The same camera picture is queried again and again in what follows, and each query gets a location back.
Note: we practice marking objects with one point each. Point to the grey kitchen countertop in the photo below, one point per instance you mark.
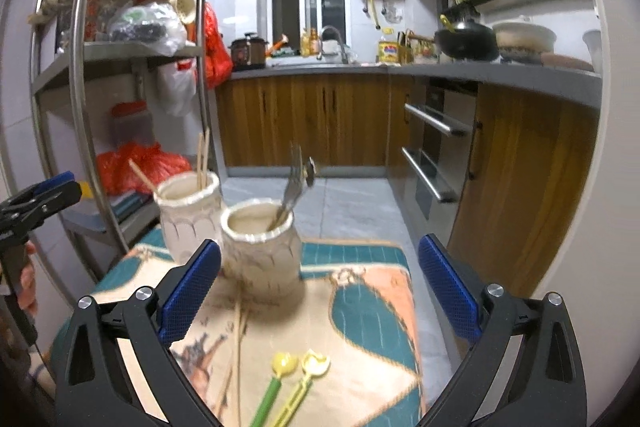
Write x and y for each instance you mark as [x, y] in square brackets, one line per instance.
[525, 79]

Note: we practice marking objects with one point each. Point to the cream plastic cup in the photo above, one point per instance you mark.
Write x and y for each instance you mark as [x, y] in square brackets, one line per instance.
[184, 6]

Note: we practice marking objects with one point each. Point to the chrome sink faucet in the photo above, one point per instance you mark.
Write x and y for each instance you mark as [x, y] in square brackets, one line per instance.
[331, 28]

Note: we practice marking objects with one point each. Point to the hanging red plastic bag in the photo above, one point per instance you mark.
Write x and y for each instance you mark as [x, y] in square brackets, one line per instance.
[215, 52]

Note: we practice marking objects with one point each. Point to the crumpled red plastic bag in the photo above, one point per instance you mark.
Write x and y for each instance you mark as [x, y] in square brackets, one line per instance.
[125, 167]

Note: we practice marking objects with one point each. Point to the white ceramic pot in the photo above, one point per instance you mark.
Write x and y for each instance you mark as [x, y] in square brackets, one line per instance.
[522, 41]

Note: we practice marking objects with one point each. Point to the wooden base cabinets under stove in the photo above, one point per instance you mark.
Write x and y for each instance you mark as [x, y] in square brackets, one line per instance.
[525, 187]

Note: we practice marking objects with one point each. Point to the yellow oil bottle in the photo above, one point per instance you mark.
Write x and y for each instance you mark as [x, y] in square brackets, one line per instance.
[388, 53]

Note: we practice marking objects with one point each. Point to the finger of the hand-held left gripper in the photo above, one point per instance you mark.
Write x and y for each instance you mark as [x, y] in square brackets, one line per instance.
[62, 179]
[62, 196]

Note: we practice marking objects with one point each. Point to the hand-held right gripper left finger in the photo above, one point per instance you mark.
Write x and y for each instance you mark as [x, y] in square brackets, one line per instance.
[192, 292]

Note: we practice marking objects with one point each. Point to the built-in steel drawer appliance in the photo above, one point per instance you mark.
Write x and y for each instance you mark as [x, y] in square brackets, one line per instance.
[445, 147]

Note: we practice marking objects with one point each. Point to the black wok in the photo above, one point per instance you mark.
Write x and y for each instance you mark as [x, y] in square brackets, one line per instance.
[467, 43]

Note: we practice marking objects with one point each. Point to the cream double ceramic utensil holder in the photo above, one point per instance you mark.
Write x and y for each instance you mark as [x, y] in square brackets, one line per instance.
[260, 257]

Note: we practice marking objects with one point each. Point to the person's left hand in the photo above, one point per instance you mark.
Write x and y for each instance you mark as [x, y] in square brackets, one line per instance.
[27, 282]

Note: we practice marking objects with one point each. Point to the red lidded plastic container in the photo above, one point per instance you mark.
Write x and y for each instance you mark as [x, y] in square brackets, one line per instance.
[131, 122]

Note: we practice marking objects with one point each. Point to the clear plastic bag dark contents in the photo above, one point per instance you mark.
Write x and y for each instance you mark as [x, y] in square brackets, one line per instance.
[150, 27]

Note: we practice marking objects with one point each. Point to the white plastic bag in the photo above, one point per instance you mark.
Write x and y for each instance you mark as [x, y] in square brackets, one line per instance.
[177, 87]

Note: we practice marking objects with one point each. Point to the wooden base cabinets under sink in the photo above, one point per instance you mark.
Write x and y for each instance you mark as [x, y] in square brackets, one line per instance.
[300, 122]

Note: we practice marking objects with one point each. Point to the yellow plastic scoop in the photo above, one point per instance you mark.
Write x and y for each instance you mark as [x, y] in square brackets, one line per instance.
[315, 362]

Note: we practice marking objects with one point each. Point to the silver flower bowl spoon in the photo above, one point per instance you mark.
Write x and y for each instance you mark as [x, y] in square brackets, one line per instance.
[287, 202]

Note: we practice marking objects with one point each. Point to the metal shelf rack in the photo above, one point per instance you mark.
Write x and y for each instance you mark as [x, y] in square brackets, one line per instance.
[76, 57]

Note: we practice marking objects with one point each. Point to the dark red rice cooker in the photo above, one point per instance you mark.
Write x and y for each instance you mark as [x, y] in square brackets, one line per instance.
[246, 53]

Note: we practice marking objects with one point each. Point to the amber sauce bottle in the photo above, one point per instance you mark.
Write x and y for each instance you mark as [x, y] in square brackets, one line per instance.
[314, 43]
[305, 44]

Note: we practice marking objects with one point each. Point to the wooden condiment rack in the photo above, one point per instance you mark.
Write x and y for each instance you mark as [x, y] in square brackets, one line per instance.
[417, 49]

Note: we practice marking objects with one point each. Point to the small yellow object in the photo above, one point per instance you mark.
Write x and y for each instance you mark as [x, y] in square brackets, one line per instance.
[85, 189]

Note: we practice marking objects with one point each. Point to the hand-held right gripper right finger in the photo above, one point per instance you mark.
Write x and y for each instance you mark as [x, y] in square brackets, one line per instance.
[447, 287]

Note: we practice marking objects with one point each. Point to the printed teal and peach mat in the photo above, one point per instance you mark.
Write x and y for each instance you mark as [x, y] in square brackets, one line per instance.
[370, 307]

